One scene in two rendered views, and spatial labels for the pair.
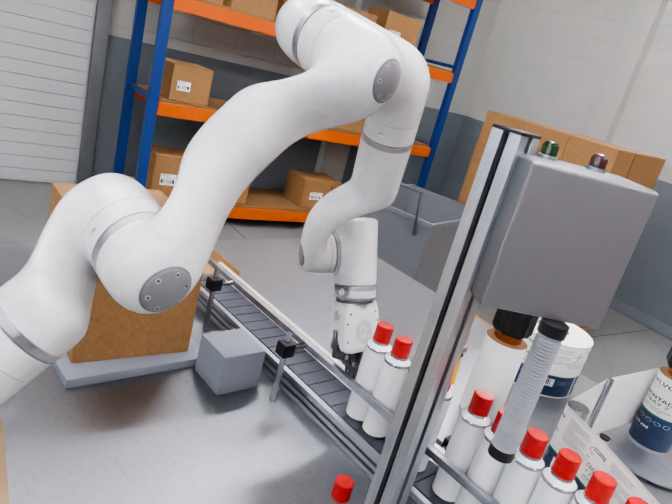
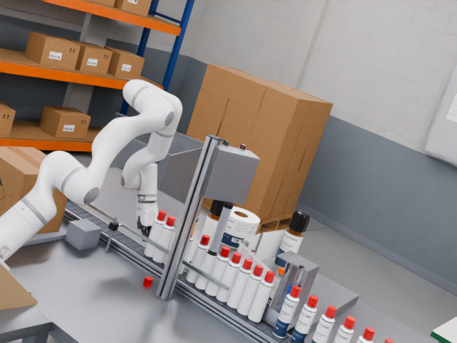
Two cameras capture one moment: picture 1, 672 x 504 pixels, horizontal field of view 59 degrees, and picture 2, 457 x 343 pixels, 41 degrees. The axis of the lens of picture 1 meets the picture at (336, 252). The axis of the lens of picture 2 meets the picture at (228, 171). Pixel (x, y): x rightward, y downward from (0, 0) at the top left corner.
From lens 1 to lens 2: 1.46 m
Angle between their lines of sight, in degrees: 16
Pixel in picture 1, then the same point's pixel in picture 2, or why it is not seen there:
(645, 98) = (323, 54)
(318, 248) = (132, 177)
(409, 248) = not seen: hidden behind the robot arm
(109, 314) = not seen: hidden behind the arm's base
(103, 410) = (33, 256)
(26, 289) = (40, 197)
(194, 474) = (84, 278)
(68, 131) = not seen: outside the picture
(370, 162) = (157, 141)
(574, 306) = (235, 197)
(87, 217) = (58, 169)
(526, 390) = (219, 227)
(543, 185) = (223, 157)
